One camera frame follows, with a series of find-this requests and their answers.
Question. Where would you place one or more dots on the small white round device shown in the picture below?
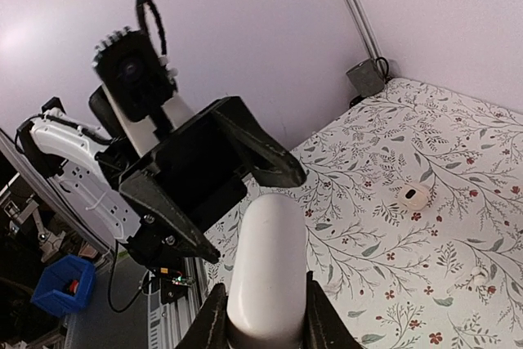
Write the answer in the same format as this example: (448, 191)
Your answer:
(414, 196)

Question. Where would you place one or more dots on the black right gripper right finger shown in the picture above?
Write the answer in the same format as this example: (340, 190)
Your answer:
(323, 327)

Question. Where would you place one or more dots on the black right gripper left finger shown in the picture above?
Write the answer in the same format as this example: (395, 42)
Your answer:
(208, 331)

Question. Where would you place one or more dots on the blue storage bin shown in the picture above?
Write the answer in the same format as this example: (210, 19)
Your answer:
(65, 287)

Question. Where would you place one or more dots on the floral patterned table mat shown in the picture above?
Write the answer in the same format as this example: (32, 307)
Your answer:
(401, 278)

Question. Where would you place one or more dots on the aluminium front rail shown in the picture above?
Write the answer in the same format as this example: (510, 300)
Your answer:
(167, 324)

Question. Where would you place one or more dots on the left aluminium corner post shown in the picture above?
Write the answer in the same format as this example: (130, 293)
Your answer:
(365, 32)

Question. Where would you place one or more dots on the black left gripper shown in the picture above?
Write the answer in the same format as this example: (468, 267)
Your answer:
(192, 179)

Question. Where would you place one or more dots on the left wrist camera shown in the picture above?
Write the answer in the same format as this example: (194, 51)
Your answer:
(140, 89)

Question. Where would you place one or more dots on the white earbud charging case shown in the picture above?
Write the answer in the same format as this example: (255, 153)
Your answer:
(267, 297)

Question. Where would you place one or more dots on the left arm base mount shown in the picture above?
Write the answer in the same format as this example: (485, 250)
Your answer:
(171, 284)

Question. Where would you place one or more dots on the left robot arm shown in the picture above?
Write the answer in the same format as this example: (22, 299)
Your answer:
(64, 150)

